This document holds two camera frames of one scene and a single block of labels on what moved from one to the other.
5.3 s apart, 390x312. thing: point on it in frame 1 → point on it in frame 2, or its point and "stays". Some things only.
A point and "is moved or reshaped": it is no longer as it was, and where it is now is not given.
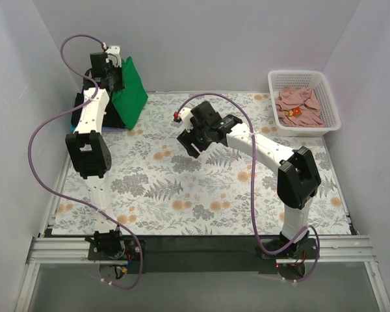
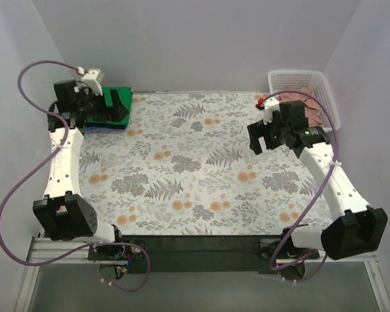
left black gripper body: [116, 82] → [107, 106]
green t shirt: [130, 99] is moved or reshaped
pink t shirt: [298, 106] stays
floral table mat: [156, 185] stays
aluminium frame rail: [350, 247] stays
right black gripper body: [188, 143] → [265, 132]
